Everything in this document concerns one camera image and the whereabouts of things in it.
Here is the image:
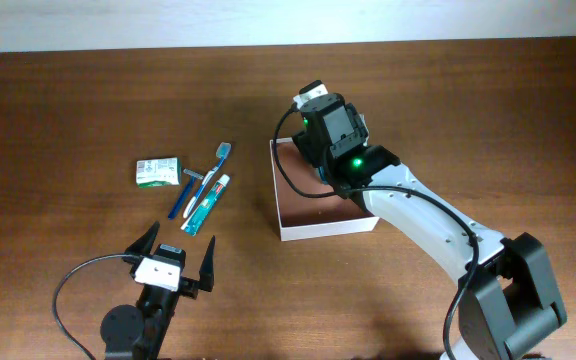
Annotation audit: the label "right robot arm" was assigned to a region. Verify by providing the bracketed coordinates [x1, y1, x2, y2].
[289, 89, 567, 359]

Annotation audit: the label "blue disposable razor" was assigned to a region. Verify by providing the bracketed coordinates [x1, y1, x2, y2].
[167, 169, 204, 220]

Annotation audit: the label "left black camera cable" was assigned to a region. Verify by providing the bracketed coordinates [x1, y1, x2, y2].
[51, 253, 142, 360]

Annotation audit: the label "white open cardboard box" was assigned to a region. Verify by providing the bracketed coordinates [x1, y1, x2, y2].
[271, 138, 379, 242]

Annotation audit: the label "right black camera cable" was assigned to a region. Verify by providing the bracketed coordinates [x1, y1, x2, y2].
[271, 102, 481, 360]

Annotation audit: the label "purple hand soap pump bottle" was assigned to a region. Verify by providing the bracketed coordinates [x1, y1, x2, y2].
[359, 114, 368, 132]

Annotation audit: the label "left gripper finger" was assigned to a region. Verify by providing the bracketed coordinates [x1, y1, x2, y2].
[198, 237, 215, 292]
[125, 221, 160, 256]

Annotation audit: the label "blue mouthwash bottle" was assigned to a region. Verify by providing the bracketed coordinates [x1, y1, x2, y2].
[317, 167, 329, 185]

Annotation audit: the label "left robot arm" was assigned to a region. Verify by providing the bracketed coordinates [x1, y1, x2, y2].
[100, 222, 216, 359]

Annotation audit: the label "teal toothpaste tube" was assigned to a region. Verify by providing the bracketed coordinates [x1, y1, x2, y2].
[180, 174, 230, 236]

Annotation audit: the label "blue white toothbrush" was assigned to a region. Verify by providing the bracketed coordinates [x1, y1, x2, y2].
[183, 142, 232, 218]

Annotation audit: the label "green white soap box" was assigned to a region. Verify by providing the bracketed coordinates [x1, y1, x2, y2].
[135, 157, 182, 188]

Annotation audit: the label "black camera cable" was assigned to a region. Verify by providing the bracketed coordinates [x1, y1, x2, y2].
[51, 253, 142, 360]
[271, 102, 481, 360]

